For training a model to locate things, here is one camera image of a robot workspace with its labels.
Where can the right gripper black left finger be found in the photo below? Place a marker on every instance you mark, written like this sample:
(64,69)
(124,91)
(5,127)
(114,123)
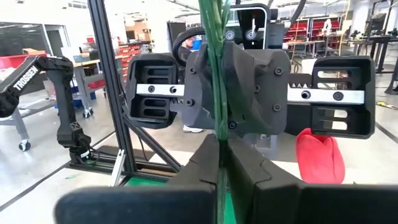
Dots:
(155,205)

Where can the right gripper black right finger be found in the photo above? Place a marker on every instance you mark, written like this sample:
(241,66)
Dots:
(295,205)

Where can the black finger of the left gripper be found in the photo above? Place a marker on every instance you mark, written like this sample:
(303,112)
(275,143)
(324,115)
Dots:
(370,118)
(133,71)

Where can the red tulip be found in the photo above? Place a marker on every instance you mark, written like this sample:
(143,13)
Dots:
(320,158)

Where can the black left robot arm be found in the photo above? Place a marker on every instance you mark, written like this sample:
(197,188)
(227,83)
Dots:
(63,102)

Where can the grey wheeled workbench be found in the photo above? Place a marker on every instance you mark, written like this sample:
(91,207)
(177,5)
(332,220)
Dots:
(80,84)

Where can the red bin shelf rack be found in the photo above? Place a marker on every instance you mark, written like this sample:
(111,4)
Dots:
(318,31)
(297,29)

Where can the silver aluminium bracket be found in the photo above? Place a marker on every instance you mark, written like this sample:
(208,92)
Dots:
(118,168)

